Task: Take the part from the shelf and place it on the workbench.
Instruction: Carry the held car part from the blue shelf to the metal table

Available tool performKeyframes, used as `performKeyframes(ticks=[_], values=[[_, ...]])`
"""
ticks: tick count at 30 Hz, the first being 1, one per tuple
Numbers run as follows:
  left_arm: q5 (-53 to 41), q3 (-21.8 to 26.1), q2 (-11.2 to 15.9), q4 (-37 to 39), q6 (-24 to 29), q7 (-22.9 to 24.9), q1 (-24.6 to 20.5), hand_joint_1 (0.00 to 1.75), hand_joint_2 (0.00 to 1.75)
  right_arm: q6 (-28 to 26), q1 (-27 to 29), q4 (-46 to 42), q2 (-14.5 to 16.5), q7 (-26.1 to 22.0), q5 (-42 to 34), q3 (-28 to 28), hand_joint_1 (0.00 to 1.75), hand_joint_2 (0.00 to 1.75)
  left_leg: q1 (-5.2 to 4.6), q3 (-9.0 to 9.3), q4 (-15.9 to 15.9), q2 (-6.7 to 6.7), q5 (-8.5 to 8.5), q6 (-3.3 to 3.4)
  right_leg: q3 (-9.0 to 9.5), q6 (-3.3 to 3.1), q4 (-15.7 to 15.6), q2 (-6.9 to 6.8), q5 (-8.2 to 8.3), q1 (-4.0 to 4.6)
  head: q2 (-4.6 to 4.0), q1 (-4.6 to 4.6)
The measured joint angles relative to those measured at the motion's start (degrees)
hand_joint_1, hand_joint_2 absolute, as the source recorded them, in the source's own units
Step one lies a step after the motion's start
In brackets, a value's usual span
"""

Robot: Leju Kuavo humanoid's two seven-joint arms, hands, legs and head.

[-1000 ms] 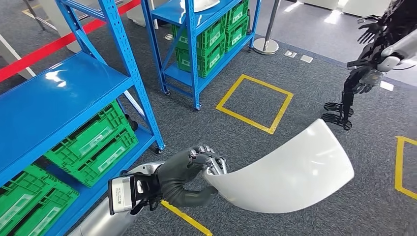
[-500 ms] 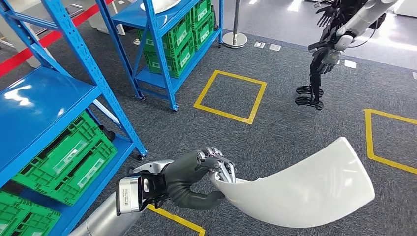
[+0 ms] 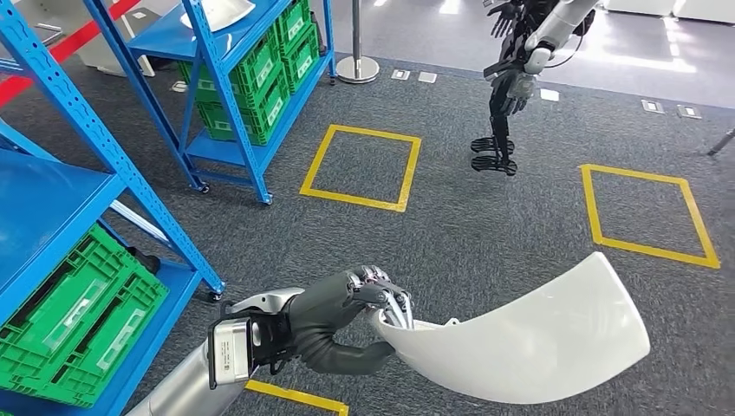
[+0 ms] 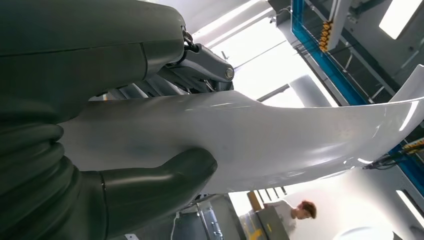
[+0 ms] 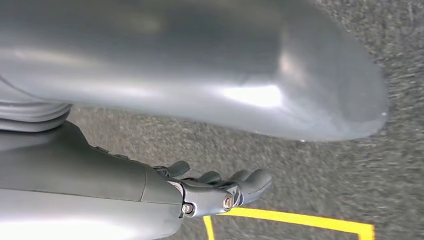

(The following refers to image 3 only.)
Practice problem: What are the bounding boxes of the red barrier belt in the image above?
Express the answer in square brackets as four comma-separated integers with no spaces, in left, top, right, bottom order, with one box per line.
[0,0,142,109]

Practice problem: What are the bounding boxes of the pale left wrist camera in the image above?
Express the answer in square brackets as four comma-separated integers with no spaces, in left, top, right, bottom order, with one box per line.
[207,316,257,392]

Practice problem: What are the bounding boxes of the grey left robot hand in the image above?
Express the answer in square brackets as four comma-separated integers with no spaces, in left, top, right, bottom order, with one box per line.
[285,264,415,377]

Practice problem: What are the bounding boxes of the green plastic crate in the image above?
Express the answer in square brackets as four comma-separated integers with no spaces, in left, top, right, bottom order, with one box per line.
[281,23,321,96]
[197,71,292,148]
[178,25,283,111]
[274,0,315,59]
[0,223,170,409]

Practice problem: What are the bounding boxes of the black tripod leg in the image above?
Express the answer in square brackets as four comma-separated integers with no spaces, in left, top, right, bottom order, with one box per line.
[706,127,735,158]

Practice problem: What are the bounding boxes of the steel stanchion with round base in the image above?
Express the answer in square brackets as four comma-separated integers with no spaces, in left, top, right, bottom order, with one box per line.
[335,0,381,86]

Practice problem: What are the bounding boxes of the white curved plastic part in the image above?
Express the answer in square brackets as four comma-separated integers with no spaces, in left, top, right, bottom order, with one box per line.
[179,0,257,33]
[370,251,652,406]

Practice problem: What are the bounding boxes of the black and white humanoid robot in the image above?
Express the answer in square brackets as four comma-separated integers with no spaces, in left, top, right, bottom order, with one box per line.
[471,0,602,178]

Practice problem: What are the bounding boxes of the yellow floor tape square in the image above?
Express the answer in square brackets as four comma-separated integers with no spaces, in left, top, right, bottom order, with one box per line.
[299,124,423,214]
[245,379,350,416]

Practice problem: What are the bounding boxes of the blue metal shelf rack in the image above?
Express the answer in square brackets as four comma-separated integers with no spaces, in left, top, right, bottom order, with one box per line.
[82,0,338,206]
[0,0,227,416]

